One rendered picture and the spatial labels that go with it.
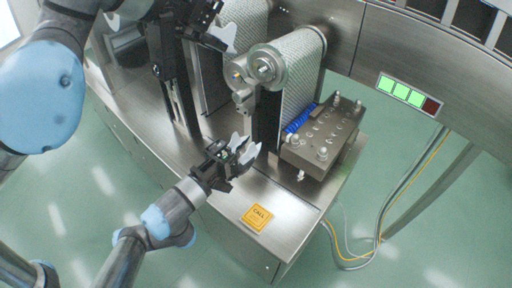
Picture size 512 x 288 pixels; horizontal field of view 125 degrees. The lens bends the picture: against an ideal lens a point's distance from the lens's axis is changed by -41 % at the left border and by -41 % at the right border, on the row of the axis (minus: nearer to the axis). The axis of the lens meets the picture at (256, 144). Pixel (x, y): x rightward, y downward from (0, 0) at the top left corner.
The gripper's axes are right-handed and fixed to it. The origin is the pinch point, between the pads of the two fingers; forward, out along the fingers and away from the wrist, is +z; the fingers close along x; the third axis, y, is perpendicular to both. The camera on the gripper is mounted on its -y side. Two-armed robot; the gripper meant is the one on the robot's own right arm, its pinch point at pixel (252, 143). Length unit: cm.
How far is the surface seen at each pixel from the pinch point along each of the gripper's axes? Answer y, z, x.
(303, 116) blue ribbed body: -4.9, 25.3, -2.8
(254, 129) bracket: -6.6, 10.1, 7.7
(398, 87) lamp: 10, 45, -29
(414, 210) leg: -61, 62, -73
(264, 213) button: -16.6, -8.2, -11.3
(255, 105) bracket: 4.1, 10.2, 7.0
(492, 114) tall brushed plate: 19, 46, -63
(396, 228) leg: -86, 62, -74
